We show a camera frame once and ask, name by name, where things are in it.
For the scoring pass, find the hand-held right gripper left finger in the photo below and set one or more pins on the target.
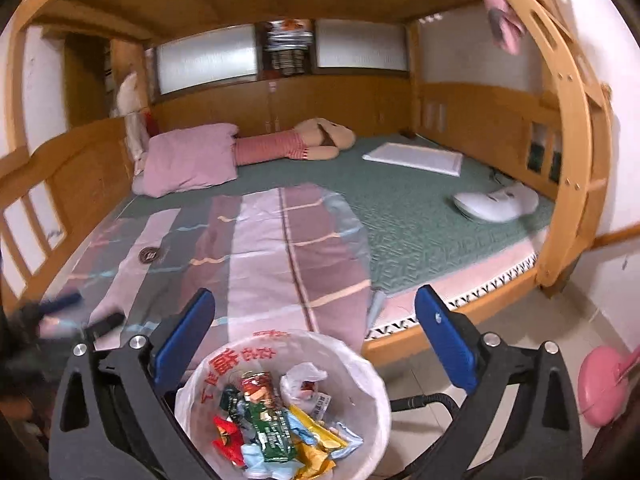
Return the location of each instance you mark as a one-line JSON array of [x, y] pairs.
[[182, 337]]

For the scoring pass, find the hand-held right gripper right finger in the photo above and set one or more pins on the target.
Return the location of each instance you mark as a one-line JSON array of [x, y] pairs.
[[445, 335]]

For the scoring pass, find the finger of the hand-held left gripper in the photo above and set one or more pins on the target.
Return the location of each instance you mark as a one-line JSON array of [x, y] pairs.
[[60, 302], [105, 325]]

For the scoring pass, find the white bin with plastic liner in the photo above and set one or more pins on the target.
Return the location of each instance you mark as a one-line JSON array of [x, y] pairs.
[[210, 375]]

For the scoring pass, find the red snack wrapper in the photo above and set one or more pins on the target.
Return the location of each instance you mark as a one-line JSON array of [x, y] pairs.
[[227, 440]]

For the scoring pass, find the blue face mask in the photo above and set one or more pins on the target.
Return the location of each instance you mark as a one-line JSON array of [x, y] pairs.
[[255, 457]]

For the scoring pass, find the yellow snack packet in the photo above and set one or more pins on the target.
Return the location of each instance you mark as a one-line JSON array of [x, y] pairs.
[[312, 455]]

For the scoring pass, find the round dark metal disc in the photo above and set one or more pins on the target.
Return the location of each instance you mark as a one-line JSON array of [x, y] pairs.
[[149, 255]]

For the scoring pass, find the green mattress pad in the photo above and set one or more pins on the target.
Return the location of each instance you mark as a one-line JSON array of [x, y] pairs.
[[415, 240]]

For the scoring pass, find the pink checked bed sheet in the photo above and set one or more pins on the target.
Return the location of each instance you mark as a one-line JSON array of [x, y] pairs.
[[260, 260]]

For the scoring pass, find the white handheld vacuum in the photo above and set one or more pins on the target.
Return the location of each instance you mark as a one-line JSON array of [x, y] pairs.
[[495, 205]]

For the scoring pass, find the pink plastic stool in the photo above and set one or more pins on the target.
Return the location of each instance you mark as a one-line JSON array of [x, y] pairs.
[[597, 385]]

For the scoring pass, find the pink pillow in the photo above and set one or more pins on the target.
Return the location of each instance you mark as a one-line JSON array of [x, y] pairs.
[[185, 160]]

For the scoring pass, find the white flat board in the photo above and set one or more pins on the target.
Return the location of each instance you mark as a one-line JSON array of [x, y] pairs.
[[415, 157]]

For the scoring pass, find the striped plush toy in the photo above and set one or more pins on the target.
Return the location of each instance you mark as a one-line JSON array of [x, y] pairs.
[[270, 147]]

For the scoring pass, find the wooden bed ladder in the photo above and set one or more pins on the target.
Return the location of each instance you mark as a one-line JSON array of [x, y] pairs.
[[585, 125]]

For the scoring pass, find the frosted glass window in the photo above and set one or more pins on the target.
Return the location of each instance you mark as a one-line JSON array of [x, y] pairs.
[[205, 60], [360, 42]]

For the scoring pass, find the stack of books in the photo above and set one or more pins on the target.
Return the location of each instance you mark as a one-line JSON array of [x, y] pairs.
[[287, 45]]

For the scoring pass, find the pink hanging cloth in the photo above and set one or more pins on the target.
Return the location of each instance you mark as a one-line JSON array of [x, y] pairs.
[[500, 20]]

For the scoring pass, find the wooden bunk bed frame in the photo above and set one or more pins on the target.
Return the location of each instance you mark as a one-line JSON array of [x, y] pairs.
[[90, 170]]

